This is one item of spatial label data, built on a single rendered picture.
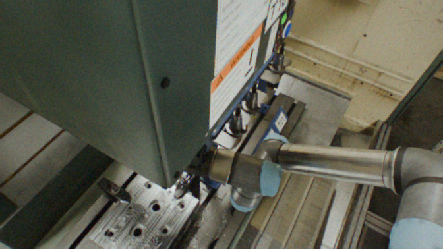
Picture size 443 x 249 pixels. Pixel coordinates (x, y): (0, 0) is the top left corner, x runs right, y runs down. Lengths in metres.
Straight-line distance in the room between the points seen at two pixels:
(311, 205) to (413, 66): 0.73
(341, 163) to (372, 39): 0.86
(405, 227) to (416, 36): 1.00
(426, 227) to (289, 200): 0.92
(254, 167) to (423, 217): 0.31
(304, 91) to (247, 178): 1.08
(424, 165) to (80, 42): 0.57
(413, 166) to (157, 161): 0.46
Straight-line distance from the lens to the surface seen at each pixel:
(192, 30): 0.31
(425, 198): 0.61
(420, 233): 0.57
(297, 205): 1.44
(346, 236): 1.38
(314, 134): 1.63
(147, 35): 0.25
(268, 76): 1.16
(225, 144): 0.95
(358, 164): 0.71
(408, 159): 0.68
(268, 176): 0.67
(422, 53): 1.51
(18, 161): 1.20
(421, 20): 1.44
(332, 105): 1.69
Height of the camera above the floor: 2.01
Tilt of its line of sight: 53 degrees down
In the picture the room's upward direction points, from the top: 5 degrees clockwise
